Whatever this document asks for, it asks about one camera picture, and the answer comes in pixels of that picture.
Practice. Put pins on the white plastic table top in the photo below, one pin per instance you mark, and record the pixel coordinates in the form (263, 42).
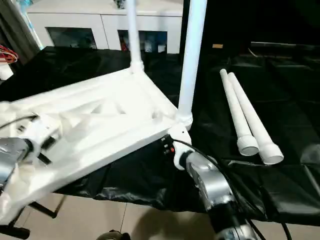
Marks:
(100, 120)

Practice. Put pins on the white plastic table leg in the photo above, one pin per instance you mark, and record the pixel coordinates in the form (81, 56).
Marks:
(255, 125)
(192, 55)
(134, 35)
(237, 110)

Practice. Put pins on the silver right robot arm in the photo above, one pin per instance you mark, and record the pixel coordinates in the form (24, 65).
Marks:
(210, 185)

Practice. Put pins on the black work mat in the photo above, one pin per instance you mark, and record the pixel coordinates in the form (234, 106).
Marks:
(240, 185)

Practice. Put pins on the small tan block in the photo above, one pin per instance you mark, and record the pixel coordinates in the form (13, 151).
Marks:
(217, 46)

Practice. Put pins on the white glass-door cabinet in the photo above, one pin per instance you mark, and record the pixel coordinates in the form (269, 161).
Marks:
(100, 22)

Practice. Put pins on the gray metal parts pile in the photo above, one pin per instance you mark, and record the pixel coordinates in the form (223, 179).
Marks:
(120, 3)

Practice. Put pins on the black folding table frame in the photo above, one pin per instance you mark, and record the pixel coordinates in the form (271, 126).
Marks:
(15, 231)

